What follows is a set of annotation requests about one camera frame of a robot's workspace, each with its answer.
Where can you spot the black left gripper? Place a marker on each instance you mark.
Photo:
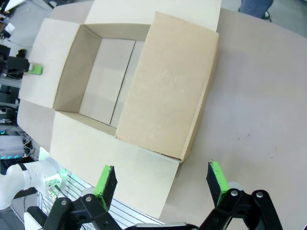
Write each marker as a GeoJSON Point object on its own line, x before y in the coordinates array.
{"type": "Point", "coordinates": [17, 65]}

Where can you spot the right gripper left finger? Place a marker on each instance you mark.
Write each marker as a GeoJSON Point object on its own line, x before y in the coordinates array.
{"type": "Point", "coordinates": [105, 184]}

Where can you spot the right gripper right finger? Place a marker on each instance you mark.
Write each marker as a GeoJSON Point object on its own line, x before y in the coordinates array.
{"type": "Point", "coordinates": [217, 182]}

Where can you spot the brown cardboard shipping box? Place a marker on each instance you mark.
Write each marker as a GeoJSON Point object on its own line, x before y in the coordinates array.
{"type": "Point", "coordinates": [168, 83]}

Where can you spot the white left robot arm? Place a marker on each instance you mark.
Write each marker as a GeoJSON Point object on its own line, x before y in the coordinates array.
{"type": "Point", "coordinates": [14, 182]}

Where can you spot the black and white controller box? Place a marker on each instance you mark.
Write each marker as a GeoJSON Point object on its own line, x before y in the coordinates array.
{"type": "Point", "coordinates": [36, 218]}

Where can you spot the white desk with grey legs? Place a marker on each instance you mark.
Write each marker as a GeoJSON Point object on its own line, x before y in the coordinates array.
{"type": "Point", "coordinates": [14, 3]}

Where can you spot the person in dark navy shirt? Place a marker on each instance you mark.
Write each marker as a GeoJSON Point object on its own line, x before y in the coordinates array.
{"type": "Point", "coordinates": [254, 6]}

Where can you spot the white network switch box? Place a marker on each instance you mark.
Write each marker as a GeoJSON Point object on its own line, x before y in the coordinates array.
{"type": "Point", "coordinates": [9, 148]}

